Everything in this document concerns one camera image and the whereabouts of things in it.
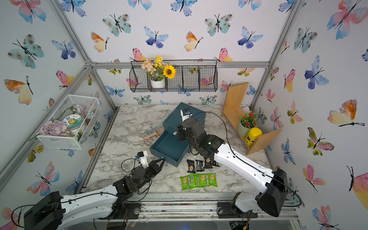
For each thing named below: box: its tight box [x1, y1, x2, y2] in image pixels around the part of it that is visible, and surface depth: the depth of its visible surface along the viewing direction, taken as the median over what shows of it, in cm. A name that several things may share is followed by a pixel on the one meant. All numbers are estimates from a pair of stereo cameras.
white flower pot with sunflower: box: [140, 55, 177, 89], surface depth 86 cm
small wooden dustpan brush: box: [143, 126, 165, 140], surface depth 106 cm
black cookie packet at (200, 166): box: [195, 159, 205, 172], surface depth 90 cm
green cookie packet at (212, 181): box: [207, 172, 219, 188], surface depth 85 cm
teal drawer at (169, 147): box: [149, 130, 190, 168], surface depth 88 cm
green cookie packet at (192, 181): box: [187, 174, 198, 188], surface depth 84 cm
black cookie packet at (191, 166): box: [186, 159, 196, 174], surface depth 90 cm
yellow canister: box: [244, 126, 263, 147], surface depth 86 cm
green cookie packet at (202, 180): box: [197, 173, 208, 188], surface depth 85 cm
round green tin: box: [62, 114, 83, 135], surface depth 67 cm
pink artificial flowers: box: [38, 119, 70, 137], surface depth 61 cm
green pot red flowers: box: [237, 110, 258, 137], surface depth 88 cm
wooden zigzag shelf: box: [221, 81, 281, 156], surface depth 99 cm
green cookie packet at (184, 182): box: [179, 175, 190, 191], surface depth 84 cm
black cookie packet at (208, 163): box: [203, 157, 213, 169], surface depth 90 cm
